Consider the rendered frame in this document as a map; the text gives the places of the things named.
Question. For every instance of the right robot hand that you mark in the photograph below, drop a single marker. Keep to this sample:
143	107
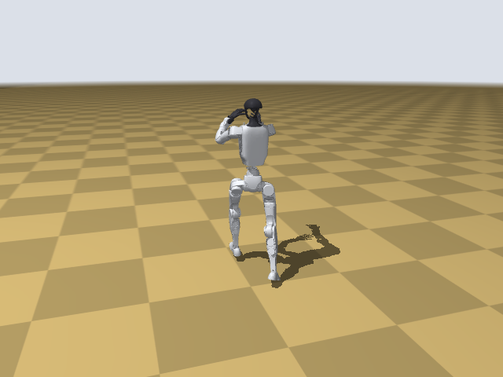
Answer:
258	116

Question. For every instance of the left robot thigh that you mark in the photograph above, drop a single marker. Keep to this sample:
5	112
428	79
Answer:
235	190

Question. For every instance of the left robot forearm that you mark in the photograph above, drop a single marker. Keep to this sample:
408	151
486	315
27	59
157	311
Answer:
223	127

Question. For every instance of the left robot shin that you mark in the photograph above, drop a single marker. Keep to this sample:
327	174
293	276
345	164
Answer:
234	227

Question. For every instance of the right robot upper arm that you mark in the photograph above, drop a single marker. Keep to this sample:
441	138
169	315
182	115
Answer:
271	129

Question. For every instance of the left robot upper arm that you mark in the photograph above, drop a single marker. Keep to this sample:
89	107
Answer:
233	132

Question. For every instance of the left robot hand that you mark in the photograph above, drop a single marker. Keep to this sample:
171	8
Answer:
235	114

